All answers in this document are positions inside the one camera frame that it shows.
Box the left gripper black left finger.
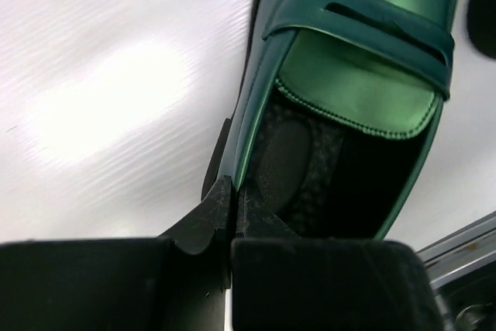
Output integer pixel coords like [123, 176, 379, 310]
[1, 177, 232, 330]

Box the green metallic loafer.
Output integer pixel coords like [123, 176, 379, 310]
[202, 0, 457, 239]
[467, 0, 495, 60]

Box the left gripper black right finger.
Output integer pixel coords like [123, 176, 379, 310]
[231, 191, 442, 330]

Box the aluminium mounting rail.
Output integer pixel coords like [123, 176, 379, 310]
[417, 212, 495, 289]

